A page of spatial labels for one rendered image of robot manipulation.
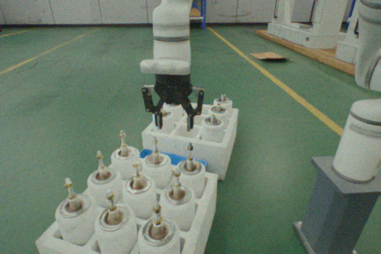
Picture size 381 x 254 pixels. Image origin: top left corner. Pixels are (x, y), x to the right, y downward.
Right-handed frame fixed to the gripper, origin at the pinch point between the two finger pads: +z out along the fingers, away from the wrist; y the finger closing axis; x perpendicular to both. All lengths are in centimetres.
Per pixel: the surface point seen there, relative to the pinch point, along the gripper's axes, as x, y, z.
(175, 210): 4.8, -0.5, 22.7
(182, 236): 7.2, -2.8, 29.0
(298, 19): -692, -208, 32
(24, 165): -31, 82, 47
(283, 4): -444, -111, -14
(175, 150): -38, 8, 35
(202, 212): -0.9, -7.0, 29.0
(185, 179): -6.9, -1.3, 22.7
